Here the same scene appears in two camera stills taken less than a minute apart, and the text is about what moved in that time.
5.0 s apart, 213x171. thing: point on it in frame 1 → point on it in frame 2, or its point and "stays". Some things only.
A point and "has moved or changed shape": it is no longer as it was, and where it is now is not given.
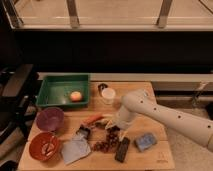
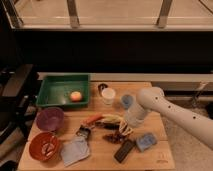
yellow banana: x=107 y=116 stays
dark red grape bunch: x=111 y=143 has moved or changed shape
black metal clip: x=83 y=131 stays
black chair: x=18 y=100 stays
